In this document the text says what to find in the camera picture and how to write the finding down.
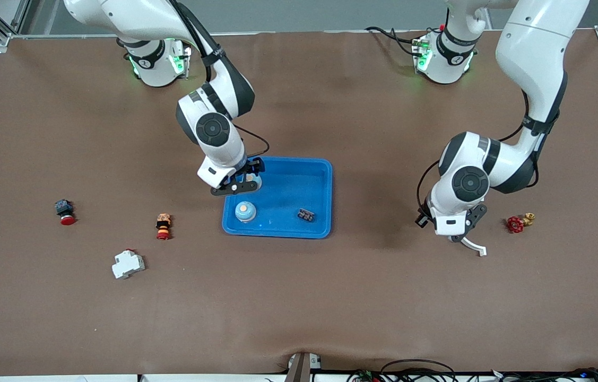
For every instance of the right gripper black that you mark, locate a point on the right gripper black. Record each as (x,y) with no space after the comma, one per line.
(255,166)

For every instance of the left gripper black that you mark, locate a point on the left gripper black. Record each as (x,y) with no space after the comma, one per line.
(425,223)

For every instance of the blue dome call bell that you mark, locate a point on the blue dome call bell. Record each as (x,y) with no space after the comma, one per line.
(258,184)
(245,212)

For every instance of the black printed block capacitor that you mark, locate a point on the black printed block capacitor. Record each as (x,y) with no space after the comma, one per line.
(306,215)

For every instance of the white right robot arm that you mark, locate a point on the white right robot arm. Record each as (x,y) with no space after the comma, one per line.
(214,154)

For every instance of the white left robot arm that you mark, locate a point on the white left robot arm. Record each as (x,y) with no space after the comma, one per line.
(535,53)

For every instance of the blue plastic tray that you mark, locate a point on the blue plastic tray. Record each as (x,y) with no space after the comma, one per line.
(288,201)

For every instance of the red valve brass fitting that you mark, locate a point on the red valve brass fitting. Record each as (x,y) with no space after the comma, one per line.
(515,225)

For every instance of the white circuit breaker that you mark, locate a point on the white circuit breaker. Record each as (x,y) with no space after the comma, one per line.
(128,264)

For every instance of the red emergency stop button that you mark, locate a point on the red emergency stop button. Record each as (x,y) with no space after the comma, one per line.
(66,218)

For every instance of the white curved plastic bracket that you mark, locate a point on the white curved plastic bracket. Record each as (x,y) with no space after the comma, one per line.
(476,248)

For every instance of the orange red push switch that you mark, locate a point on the orange red push switch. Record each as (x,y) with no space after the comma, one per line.
(163,225)

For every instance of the metal table edge bracket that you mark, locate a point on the metal table edge bracket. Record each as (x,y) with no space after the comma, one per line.
(301,367)

